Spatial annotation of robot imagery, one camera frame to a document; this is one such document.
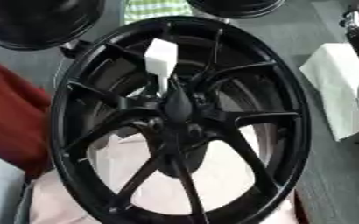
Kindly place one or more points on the small black bracket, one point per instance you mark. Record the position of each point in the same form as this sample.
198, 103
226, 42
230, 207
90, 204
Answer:
75, 48

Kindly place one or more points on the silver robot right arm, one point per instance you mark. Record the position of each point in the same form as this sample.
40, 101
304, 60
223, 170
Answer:
355, 20

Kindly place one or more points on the white box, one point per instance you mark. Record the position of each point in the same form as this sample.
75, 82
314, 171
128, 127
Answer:
336, 87

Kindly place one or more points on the large black spoked wheel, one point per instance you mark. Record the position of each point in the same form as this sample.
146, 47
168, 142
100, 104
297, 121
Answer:
269, 87

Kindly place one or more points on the black round wheel rim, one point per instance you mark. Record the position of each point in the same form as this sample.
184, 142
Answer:
238, 7
39, 20

